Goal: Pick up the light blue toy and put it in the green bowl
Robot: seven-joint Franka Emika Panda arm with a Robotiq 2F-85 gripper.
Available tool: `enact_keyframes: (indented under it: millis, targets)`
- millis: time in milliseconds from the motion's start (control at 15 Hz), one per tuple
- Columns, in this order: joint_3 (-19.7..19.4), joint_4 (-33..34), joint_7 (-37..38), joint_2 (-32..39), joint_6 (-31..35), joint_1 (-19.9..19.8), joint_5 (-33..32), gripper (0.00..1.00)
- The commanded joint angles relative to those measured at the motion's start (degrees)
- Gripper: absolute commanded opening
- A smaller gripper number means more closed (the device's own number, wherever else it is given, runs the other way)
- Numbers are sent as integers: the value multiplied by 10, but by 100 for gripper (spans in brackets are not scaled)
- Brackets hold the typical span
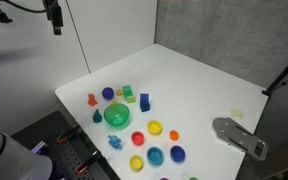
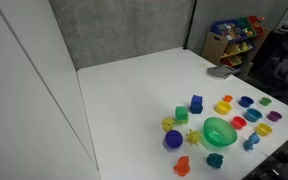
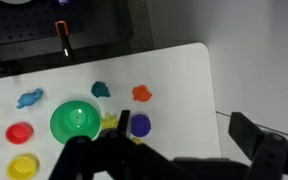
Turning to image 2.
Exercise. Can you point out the blue soft cube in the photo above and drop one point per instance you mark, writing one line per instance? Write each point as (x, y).
(196, 103)

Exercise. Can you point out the black vertical pole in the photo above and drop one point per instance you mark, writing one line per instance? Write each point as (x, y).
(189, 26)

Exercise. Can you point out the green cup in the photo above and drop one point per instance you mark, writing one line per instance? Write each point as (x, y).
(265, 101)

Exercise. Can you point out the large yellow cup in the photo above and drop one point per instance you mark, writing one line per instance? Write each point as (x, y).
(223, 108)

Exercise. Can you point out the green storage bin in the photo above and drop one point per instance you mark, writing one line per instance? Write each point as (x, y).
(242, 24)

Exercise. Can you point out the black metal frame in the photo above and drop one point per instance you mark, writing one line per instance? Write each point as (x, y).
(284, 163)

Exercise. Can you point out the wooden toy storage shelf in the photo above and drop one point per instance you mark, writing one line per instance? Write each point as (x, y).
(212, 46)

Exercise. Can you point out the light blue cup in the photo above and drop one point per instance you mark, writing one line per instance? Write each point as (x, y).
(253, 115)

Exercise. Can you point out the small yellow cup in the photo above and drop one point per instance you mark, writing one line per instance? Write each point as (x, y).
(263, 129)

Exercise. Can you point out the purple cup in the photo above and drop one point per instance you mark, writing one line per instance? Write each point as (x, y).
(274, 116)

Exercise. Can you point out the red storage bin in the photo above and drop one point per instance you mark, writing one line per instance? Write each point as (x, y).
(255, 25)

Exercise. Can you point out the small orange cup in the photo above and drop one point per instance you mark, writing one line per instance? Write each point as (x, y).
(227, 98)

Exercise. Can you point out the purple textured ball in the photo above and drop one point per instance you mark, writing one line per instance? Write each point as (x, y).
(173, 139)

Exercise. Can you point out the green translucent plastic bowl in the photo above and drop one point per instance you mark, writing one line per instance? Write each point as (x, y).
(225, 136)

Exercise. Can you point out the blue storage bin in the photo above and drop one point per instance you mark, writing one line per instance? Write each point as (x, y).
(224, 28)

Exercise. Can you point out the yellow spiky rubber toy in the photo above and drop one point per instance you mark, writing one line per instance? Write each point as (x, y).
(194, 137)

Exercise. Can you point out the grey folded cloth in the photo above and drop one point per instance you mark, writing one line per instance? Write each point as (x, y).
(221, 72)

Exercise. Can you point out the red cup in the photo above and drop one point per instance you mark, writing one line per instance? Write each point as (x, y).
(238, 122)

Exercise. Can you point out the orange rubber toy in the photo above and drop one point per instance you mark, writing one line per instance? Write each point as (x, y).
(182, 165)

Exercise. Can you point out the dark blue cup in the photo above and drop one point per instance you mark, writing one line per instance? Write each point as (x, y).
(246, 101)

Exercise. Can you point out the black office chair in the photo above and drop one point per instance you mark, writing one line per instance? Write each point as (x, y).
(284, 66)

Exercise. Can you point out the yellow duck rubber toy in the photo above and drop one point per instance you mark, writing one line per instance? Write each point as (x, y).
(167, 124)

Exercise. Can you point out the green soft cube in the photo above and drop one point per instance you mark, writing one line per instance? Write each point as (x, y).
(181, 113)

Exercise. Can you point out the teal rubber toy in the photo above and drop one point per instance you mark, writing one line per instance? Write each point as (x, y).
(214, 161)

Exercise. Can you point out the light blue rubber toy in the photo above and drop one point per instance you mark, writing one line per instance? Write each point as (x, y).
(251, 140)

